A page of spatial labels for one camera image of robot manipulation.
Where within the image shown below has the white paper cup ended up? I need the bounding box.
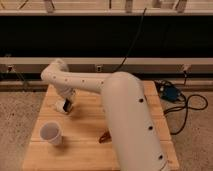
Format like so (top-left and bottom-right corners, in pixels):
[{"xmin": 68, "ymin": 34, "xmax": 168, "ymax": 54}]
[{"xmin": 39, "ymin": 122, "xmax": 62, "ymax": 146}]

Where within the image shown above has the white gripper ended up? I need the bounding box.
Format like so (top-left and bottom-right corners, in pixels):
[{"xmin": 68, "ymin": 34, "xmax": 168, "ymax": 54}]
[{"xmin": 56, "ymin": 87, "xmax": 75, "ymax": 111}]

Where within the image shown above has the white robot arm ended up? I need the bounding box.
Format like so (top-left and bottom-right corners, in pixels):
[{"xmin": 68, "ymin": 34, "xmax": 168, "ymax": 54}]
[{"xmin": 41, "ymin": 59, "xmax": 170, "ymax": 171}]

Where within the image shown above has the grey metal rail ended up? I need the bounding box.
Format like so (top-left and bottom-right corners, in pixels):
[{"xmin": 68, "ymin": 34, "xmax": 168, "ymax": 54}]
[{"xmin": 0, "ymin": 57, "xmax": 213, "ymax": 74}]

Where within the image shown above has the red sausage toy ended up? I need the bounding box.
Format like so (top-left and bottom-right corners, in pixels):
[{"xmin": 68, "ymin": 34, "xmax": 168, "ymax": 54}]
[{"xmin": 98, "ymin": 131, "xmax": 111, "ymax": 143}]

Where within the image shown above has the white sponge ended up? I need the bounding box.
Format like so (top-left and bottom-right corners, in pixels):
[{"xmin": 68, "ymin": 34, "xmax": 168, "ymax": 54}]
[{"xmin": 55, "ymin": 100, "xmax": 69, "ymax": 114}]

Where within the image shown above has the wooden cutting board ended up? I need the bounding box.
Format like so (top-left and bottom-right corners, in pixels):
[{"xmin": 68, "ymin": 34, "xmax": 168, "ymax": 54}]
[{"xmin": 21, "ymin": 80, "xmax": 180, "ymax": 171}]

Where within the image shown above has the black eraser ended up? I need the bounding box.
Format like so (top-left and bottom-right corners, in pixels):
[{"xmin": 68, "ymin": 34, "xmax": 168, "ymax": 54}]
[{"xmin": 63, "ymin": 99, "xmax": 69, "ymax": 112}]

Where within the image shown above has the black floor cable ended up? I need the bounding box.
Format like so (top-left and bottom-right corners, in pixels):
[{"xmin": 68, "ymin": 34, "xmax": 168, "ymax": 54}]
[{"xmin": 155, "ymin": 79, "xmax": 209, "ymax": 136}]

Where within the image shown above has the blue black power box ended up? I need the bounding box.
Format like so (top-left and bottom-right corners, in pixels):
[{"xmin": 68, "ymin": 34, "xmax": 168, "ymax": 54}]
[{"xmin": 161, "ymin": 85, "xmax": 180, "ymax": 102}]

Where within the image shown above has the black hanging cable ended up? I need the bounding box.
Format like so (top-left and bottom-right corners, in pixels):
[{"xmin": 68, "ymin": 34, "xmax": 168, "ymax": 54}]
[{"xmin": 111, "ymin": 7, "xmax": 148, "ymax": 73}]

